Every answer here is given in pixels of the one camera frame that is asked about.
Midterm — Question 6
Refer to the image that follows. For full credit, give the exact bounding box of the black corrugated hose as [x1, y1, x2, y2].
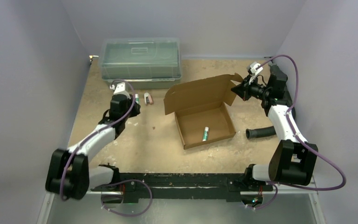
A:
[245, 126, 277, 140]

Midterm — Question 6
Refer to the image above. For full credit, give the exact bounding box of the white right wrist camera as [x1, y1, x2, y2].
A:
[247, 62, 263, 84]

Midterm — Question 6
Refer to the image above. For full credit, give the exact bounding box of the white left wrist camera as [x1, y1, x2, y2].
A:
[110, 82, 130, 98]

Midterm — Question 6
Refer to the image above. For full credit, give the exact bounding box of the clear plastic storage bin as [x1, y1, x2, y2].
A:
[98, 37, 182, 89]

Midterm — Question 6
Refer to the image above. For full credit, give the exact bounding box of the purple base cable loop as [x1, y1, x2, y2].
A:
[100, 179, 153, 217]

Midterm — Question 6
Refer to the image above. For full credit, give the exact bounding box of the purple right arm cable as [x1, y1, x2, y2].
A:
[256, 55, 347, 192]

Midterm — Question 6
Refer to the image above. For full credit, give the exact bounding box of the brown cardboard box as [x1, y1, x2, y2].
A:
[164, 73, 243, 149]

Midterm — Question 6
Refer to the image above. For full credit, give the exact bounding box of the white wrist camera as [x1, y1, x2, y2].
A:
[110, 82, 130, 98]
[247, 62, 263, 84]

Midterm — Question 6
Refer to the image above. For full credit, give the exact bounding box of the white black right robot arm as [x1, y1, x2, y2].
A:
[231, 62, 318, 190]

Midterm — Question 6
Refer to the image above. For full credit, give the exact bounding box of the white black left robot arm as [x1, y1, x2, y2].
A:
[45, 93, 140, 201]

